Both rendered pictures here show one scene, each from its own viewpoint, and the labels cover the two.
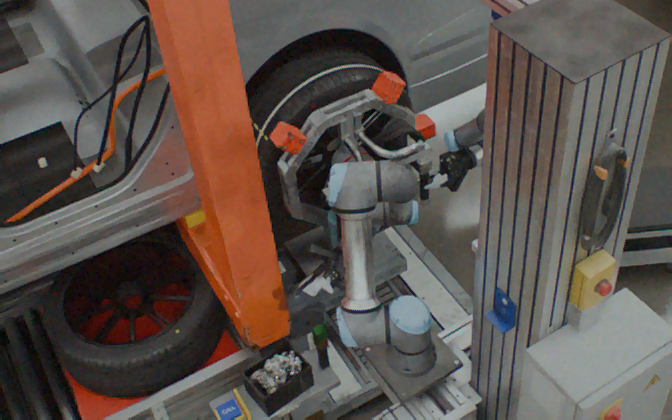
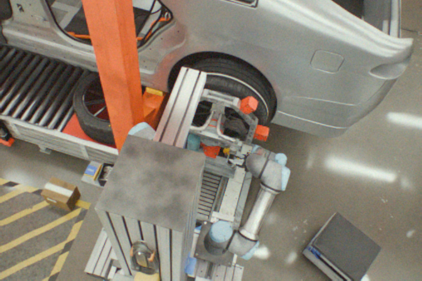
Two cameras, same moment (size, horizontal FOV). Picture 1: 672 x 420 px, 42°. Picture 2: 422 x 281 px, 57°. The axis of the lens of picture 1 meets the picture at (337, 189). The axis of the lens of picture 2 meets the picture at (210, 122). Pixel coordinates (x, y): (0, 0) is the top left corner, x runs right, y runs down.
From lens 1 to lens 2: 1.41 m
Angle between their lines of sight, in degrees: 25
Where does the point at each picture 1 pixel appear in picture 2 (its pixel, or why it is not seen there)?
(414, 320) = not seen: hidden behind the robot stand
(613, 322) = not seen: outside the picture
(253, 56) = (196, 45)
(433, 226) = not seen: hidden behind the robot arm
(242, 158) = (119, 87)
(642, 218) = (336, 257)
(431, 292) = (231, 196)
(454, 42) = (312, 108)
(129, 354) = (87, 118)
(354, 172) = (142, 133)
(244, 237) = (118, 116)
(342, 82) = (228, 86)
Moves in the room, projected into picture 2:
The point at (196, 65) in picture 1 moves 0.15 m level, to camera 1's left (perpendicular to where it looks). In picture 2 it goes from (97, 34) to (76, 19)
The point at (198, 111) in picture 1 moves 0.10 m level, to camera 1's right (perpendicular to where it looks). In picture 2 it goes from (97, 54) to (110, 65)
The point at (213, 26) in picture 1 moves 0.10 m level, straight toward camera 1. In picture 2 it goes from (107, 23) to (91, 36)
